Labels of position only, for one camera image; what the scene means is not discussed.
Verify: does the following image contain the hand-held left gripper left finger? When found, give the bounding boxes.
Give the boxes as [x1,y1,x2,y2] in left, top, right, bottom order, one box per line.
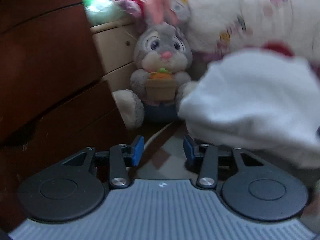
[62,135,145,189]

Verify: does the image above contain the green plush item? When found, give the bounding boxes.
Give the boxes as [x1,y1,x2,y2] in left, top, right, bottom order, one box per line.
[81,0,125,27]

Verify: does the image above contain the brown wooden dresser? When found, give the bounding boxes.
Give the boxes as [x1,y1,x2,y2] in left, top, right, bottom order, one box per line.
[0,0,130,230]

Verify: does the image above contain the white cable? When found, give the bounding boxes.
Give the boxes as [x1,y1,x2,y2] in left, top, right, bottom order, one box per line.
[145,124,173,145]

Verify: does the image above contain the pink and red plush toys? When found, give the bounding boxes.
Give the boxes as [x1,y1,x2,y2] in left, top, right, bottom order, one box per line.
[114,0,192,27]

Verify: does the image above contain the white shirt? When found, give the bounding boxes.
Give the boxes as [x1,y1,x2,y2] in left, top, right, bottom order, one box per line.
[177,49,320,169]

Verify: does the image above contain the beige nightstand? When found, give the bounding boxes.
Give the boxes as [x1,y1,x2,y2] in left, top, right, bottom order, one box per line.
[90,20,140,110]

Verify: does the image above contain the grey plush bunny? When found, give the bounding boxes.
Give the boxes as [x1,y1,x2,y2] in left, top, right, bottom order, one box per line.
[112,0,193,130]

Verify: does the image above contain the printed white quilt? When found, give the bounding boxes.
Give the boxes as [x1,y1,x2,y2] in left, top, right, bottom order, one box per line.
[140,0,320,65]

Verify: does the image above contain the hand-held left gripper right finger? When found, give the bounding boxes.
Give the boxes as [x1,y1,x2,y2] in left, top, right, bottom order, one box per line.
[183,135,264,189]

